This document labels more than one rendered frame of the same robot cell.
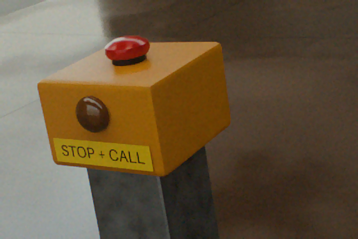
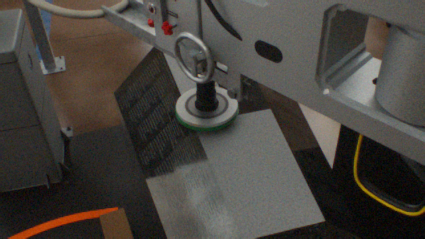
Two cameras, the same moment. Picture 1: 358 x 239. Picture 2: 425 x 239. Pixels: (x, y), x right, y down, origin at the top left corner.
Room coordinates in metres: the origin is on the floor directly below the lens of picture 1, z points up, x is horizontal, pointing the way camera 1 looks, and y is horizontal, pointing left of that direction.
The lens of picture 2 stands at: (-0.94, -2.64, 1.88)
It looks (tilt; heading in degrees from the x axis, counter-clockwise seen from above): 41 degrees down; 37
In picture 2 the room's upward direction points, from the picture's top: 3 degrees counter-clockwise
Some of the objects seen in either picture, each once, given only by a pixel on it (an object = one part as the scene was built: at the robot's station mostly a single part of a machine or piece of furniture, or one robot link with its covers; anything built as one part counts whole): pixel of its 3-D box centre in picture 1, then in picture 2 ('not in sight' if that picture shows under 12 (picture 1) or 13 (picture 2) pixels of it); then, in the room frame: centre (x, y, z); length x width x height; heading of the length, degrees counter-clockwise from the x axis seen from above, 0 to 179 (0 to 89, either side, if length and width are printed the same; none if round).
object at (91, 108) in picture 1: (92, 114); not in sight; (0.60, 0.03, 1.05); 0.03 x 0.02 x 0.03; 52
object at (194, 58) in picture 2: not in sight; (202, 52); (-0.10, -2.00, 1.20); 0.15 x 0.10 x 0.15; 81
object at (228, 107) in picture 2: not in sight; (206, 105); (0.04, -1.90, 0.87); 0.21 x 0.21 x 0.01
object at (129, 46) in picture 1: (127, 49); not in sight; (0.65, -0.01, 1.09); 0.04 x 0.04 x 0.02
